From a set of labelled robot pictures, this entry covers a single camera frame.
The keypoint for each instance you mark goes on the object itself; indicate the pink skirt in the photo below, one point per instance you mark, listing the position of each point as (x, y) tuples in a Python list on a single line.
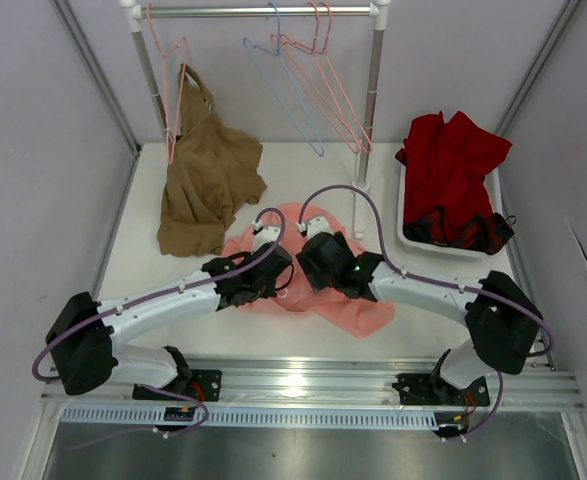
[(358, 317)]

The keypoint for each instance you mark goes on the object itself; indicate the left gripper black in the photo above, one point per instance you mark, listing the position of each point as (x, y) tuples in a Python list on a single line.
[(269, 290)]

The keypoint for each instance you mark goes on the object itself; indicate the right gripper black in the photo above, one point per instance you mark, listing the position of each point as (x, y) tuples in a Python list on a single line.
[(316, 278)]

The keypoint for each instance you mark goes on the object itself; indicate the black mount plate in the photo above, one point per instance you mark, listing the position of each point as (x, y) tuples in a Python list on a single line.
[(203, 385), (417, 389)]

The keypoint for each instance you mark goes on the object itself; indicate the metal clothes rack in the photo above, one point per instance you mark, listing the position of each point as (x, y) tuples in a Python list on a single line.
[(136, 13)]

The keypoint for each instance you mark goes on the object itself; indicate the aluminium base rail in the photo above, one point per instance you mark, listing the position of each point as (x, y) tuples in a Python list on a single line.
[(298, 382)]

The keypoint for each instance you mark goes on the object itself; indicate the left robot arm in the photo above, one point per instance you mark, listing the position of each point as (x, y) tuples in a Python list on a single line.
[(90, 341)]

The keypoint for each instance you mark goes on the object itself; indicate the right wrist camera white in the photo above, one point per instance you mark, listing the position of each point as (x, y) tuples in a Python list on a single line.
[(314, 226)]

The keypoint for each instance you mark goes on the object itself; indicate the pink hanger right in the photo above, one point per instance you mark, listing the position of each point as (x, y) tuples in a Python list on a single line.
[(338, 85)]

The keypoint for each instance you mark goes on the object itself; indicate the white laundry basket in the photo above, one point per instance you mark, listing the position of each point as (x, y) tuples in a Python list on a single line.
[(493, 188)]

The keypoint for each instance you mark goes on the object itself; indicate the pink hanger far left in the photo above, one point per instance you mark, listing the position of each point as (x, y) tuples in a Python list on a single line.
[(174, 58)]

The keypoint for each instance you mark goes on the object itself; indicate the right black mount plate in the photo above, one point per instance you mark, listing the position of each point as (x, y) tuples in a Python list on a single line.
[(417, 389)]

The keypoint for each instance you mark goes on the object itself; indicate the pink hanger middle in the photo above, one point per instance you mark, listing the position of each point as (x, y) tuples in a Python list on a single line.
[(318, 95)]

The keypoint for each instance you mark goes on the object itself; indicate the left black mount plate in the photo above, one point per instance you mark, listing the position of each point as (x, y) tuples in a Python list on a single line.
[(203, 385)]

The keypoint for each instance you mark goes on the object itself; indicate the white slotted cable duct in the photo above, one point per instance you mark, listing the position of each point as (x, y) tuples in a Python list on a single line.
[(276, 418)]

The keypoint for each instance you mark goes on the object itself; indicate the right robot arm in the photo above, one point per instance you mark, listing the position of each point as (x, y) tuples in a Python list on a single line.
[(502, 322)]

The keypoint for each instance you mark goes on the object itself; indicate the red garment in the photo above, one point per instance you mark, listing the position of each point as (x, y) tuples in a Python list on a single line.
[(446, 202)]

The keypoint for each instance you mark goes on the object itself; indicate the tan brown garment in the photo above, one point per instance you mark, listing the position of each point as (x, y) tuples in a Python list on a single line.
[(213, 174)]

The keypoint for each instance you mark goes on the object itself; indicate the pink hanger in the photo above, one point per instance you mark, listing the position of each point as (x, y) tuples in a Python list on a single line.
[(338, 85), (174, 58), (318, 95)]

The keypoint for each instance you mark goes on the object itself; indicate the blue wire hanger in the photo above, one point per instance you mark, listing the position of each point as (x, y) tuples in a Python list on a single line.
[(268, 60)]

